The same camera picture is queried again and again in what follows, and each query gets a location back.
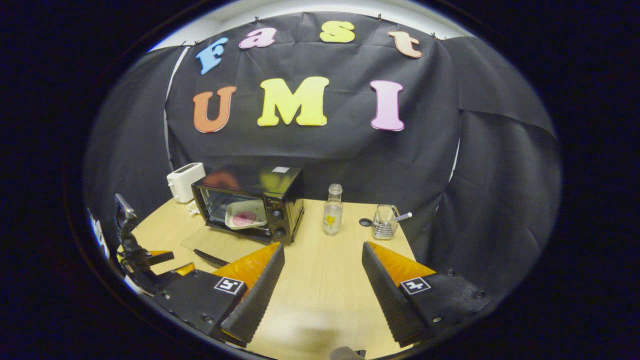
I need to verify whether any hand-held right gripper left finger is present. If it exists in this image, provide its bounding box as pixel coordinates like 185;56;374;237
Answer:
151;241;286;349

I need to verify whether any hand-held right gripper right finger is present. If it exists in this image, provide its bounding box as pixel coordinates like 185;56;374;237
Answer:
361;241;496;349

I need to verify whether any black electric oven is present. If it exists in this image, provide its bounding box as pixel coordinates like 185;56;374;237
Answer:
181;166;305;268

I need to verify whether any clear bottle with yellow label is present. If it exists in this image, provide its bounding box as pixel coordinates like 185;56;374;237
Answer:
322;183;344;236

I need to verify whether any white square plate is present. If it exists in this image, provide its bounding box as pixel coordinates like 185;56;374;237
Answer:
225;200;268;231

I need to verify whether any clear glass cup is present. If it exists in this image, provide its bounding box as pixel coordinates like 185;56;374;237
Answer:
372;204;401;241

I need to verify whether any white toaster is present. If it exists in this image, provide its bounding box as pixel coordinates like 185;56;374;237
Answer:
166;162;206;204

